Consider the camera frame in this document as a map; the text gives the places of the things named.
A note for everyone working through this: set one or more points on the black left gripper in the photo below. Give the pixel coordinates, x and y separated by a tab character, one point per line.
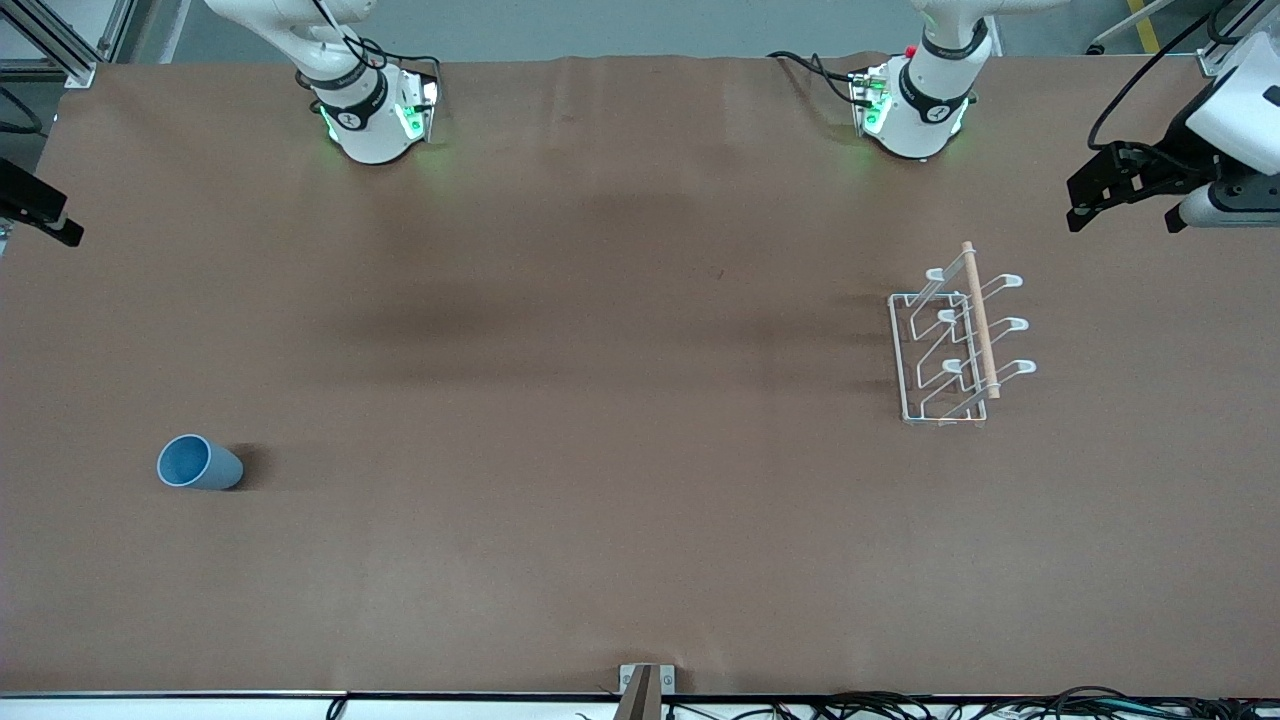
1183	157

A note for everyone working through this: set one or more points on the blue plastic cup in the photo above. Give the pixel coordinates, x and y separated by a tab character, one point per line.
200	466

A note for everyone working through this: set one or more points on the aluminium frame profile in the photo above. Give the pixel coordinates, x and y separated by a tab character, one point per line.
60	40
1235	45

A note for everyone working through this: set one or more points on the small metal bracket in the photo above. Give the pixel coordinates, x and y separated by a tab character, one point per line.
668	680

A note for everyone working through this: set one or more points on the brown camera post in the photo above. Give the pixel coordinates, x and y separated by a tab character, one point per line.
638	700

